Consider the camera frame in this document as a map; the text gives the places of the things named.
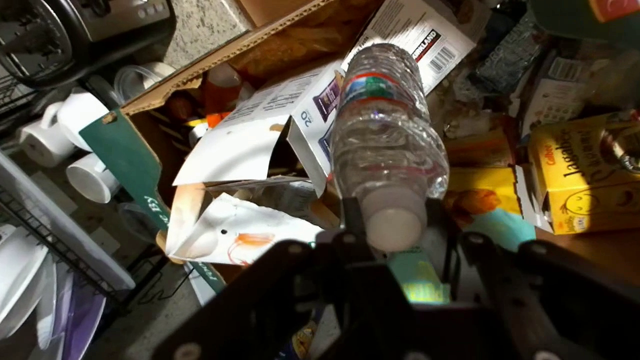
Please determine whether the white barcode carton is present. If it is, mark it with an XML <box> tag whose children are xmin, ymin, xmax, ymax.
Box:
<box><xmin>355</xmin><ymin>0</ymin><xmax>478</xmax><ymax>96</ymax></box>

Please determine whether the clear plastic water bottle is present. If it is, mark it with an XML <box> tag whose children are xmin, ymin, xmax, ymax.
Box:
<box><xmin>329</xmin><ymin>41</ymin><xmax>451</xmax><ymax>257</ymax></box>

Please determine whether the white mug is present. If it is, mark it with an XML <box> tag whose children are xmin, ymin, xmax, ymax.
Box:
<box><xmin>64</xmin><ymin>153</ymin><xmax>124</xmax><ymax>207</ymax></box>
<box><xmin>17</xmin><ymin>91</ymin><xmax>112</xmax><ymax>162</ymax></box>

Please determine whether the teal snack bag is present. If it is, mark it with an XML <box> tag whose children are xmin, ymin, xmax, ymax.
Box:
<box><xmin>457</xmin><ymin>207</ymin><xmax>537</xmax><ymax>254</ymax></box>

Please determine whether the white plate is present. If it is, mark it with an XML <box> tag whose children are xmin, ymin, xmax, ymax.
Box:
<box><xmin>0</xmin><ymin>228</ymin><xmax>52</xmax><ymax>342</ymax></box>

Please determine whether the black toaster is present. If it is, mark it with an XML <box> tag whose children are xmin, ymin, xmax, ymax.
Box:
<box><xmin>0</xmin><ymin>0</ymin><xmax>178</xmax><ymax>89</ymax></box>

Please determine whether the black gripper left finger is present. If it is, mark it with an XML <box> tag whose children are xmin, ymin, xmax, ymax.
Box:
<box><xmin>154</xmin><ymin>196</ymin><xmax>415</xmax><ymax>360</ymax></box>

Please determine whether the black dish rack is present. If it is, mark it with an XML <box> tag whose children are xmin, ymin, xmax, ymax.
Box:
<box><xmin>0</xmin><ymin>148</ymin><xmax>138</xmax><ymax>307</ymax></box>

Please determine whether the purple plate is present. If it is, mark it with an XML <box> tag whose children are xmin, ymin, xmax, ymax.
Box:
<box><xmin>55</xmin><ymin>279</ymin><xmax>107</xmax><ymax>360</ymax></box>

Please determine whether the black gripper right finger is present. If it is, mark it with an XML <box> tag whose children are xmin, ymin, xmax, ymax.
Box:
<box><xmin>425</xmin><ymin>199</ymin><xmax>640</xmax><ymax>360</ymax></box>

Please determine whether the yellow box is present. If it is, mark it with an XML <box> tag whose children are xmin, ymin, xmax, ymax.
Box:
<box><xmin>527</xmin><ymin>110</ymin><xmax>640</xmax><ymax>236</ymax></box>

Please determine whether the clear glass cup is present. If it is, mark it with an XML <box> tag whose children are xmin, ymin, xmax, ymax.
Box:
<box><xmin>109</xmin><ymin>62</ymin><xmax>175</xmax><ymax>108</ymax></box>

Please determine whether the green pack red label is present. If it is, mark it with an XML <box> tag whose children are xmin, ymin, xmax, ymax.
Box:
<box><xmin>526</xmin><ymin>0</ymin><xmax>640</xmax><ymax>48</ymax></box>

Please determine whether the white paper bag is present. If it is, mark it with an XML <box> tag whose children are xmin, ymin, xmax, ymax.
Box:
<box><xmin>169</xmin><ymin>59</ymin><xmax>348</xmax><ymax>196</ymax></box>

